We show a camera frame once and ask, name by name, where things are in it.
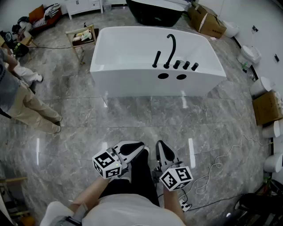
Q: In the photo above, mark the black backpack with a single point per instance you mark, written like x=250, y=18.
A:
x=21, y=49

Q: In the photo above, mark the person's black trousers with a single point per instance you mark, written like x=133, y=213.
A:
x=141, y=181

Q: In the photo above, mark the striped cushion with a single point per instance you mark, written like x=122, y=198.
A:
x=39, y=22

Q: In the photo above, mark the person's left forearm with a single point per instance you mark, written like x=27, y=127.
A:
x=92, y=192

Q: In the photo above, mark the chrome pipe fitting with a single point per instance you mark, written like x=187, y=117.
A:
x=252, y=77

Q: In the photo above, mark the wooden shelf rack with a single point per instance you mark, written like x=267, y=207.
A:
x=13, y=198

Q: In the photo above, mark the closed cardboard box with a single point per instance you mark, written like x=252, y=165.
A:
x=267, y=108

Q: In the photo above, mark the black faucet knob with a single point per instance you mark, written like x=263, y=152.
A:
x=186, y=65
x=177, y=64
x=194, y=66

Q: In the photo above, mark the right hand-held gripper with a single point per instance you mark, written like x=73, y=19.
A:
x=177, y=178

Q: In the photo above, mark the green bottle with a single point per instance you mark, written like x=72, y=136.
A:
x=244, y=64

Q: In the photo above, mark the large opened cardboard box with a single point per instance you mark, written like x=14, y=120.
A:
x=210, y=24

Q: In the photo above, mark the orange cushion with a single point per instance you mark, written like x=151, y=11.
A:
x=36, y=14

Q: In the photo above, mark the green plant leaves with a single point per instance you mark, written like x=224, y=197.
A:
x=267, y=180

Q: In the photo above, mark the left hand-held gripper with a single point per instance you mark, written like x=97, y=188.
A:
x=106, y=163

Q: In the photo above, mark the cluttered black equipment desk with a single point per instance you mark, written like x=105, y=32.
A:
x=258, y=207

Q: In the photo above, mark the person's right forearm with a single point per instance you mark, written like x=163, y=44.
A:
x=173, y=203

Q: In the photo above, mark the wooden chair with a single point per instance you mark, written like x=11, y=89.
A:
x=76, y=49

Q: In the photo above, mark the white cabinet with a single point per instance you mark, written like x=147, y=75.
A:
x=81, y=6

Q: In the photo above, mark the black curved faucet spout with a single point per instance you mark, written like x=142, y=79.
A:
x=174, y=46

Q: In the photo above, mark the pale plastic jug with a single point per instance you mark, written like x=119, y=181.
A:
x=86, y=35

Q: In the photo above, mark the white clothes pile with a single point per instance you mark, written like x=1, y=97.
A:
x=52, y=10

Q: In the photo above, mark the white bathtub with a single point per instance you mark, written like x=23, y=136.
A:
x=132, y=44

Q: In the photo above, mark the black bathtub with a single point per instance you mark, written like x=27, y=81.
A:
x=154, y=13

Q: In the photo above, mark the black wall fitting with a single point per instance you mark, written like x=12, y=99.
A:
x=255, y=28
x=276, y=57

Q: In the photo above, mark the pink paper sheet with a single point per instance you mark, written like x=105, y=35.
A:
x=213, y=38

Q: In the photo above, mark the black handheld shower head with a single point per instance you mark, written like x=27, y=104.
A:
x=157, y=57

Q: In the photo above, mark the white power strip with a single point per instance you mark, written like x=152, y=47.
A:
x=185, y=204

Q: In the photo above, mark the dark red sofa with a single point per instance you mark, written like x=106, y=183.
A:
x=52, y=21

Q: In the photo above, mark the person's white shirt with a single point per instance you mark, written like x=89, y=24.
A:
x=132, y=212

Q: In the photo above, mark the person's white shoe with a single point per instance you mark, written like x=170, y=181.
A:
x=147, y=151

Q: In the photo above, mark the clear plastic bin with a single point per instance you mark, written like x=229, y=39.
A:
x=107, y=7

